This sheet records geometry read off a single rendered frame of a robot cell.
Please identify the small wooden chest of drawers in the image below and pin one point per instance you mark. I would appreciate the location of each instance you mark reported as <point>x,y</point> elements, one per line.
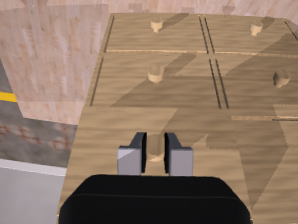
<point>210,55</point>

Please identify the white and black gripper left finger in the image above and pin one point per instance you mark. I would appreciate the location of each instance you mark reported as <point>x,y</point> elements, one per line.
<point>129,157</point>

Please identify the light wooden drawer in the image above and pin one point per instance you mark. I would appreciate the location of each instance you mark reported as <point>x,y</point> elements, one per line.
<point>153,33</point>
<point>269,156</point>
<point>268,37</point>
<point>102,130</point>
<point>259,89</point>
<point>125,81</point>

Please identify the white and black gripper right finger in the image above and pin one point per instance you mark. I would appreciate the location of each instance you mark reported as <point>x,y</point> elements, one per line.
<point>178,160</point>

